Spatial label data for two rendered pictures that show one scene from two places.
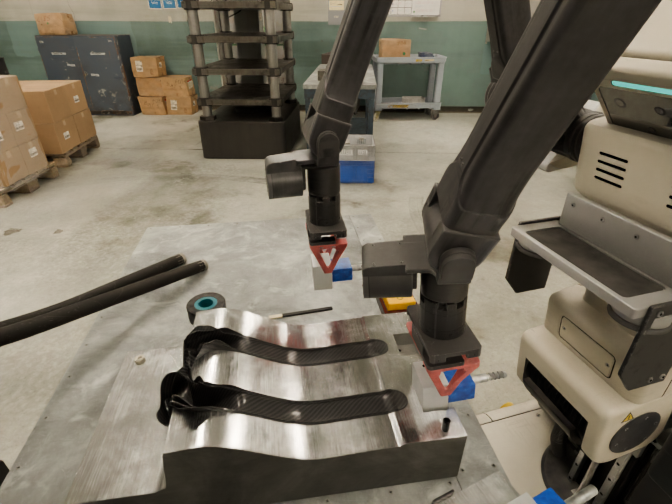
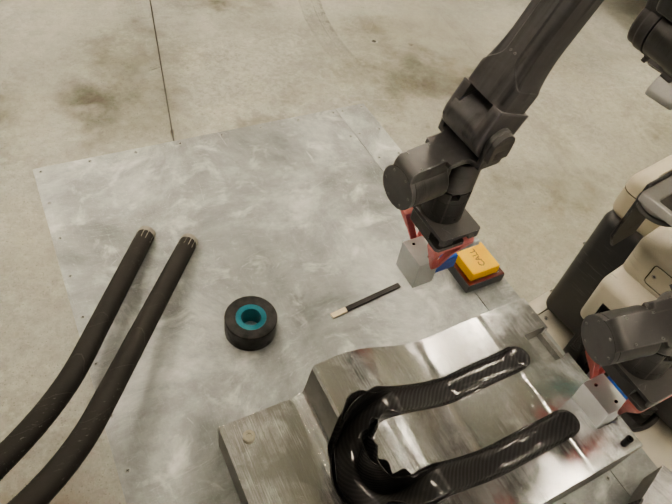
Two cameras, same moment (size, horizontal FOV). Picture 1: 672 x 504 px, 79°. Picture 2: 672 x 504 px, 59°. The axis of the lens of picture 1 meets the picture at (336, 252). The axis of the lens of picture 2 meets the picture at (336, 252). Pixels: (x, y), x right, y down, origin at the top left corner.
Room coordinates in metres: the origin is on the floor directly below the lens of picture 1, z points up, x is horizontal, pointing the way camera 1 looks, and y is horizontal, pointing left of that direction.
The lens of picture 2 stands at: (0.20, 0.42, 1.60)
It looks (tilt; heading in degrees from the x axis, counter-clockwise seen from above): 49 degrees down; 332
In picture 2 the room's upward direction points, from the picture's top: 12 degrees clockwise
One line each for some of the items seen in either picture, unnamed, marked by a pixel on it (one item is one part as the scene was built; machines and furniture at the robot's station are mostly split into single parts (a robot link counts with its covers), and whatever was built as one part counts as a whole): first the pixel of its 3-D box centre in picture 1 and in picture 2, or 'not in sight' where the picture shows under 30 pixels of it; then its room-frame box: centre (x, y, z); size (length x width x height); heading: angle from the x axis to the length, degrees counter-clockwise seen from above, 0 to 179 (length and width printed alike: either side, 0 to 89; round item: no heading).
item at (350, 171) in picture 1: (342, 165); not in sight; (3.85, -0.06, 0.11); 0.61 x 0.41 x 0.22; 87
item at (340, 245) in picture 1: (326, 247); (437, 240); (0.66, 0.02, 0.99); 0.07 x 0.07 x 0.09; 8
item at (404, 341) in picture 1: (409, 351); (541, 350); (0.51, -0.12, 0.87); 0.05 x 0.05 x 0.04; 8
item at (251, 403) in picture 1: (282, 371); (458, 425); (0.43, 0.08, 0.92); 0.35 x 0.16 x 0.09; 98
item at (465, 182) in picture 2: (320, 178); (454, 167); (0.68, 0.03, 1.12); 0.07 x 0.06 x 0.07; 103
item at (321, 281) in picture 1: (345, 268); (443, 252); (0.68, -0.02, 0.93); 0.13 x 0.05 x 0.05; 98
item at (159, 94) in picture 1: (165, 85); not in sight; (6.88, 2.67, 0.42); 0.86 x 0.33 x 0.83; 87
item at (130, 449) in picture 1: (273, 390); (433, 438); (0.43, 0.09, 0.87); 0.50 x 0.26 x 0.14; 98
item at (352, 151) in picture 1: (342, 147); not in sight; (3.85, -0.06, 0.28); 0.61 x 0.41 x 0.15; 87
